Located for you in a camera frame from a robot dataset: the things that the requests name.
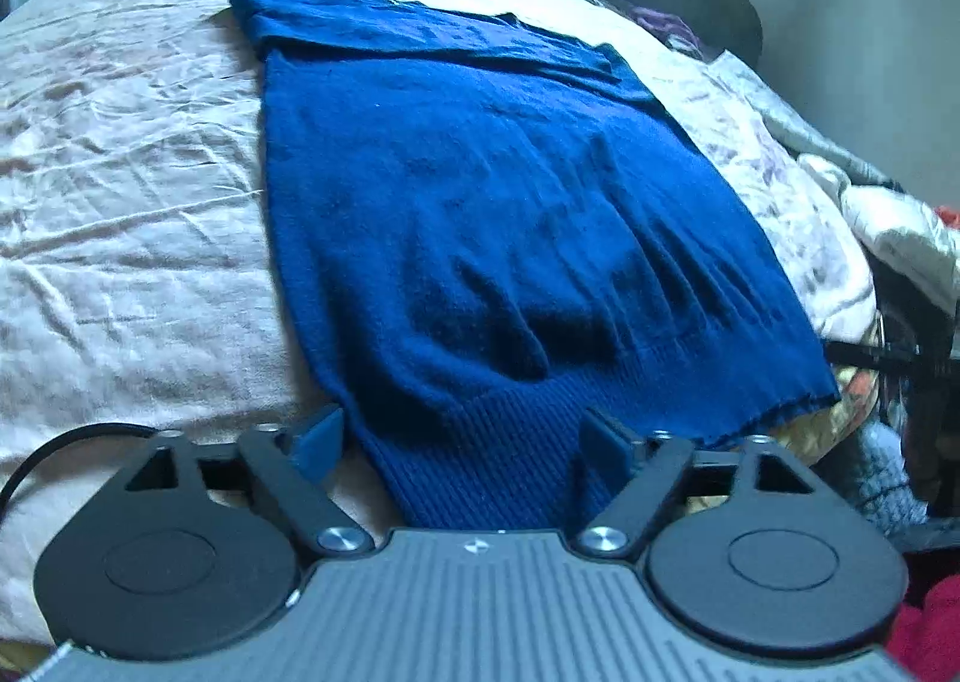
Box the white crumpled blanket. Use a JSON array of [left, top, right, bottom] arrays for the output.
[[701, 48, 960, 316]]

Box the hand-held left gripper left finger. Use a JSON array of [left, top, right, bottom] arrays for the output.
[[122, 403, 377, 557]]

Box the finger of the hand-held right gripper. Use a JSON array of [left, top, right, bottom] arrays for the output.
[[823, 341, 960, 383]]

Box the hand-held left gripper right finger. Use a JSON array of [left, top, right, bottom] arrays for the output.
[[576, 407, 812, 557]]

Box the pink bed sheet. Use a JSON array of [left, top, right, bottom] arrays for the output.
[[0, 0, 882, 649]]

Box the black cable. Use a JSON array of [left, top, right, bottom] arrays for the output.
[[0, 422, 155, 499]]

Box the red cloth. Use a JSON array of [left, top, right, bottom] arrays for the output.
[[883, 573, 960, 682]]

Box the blue knit sweater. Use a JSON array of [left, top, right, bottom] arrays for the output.
[[229, 0, 841, 529]]

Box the purple cloth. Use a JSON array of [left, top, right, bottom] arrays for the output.
[[628, 3, 706, 59]]

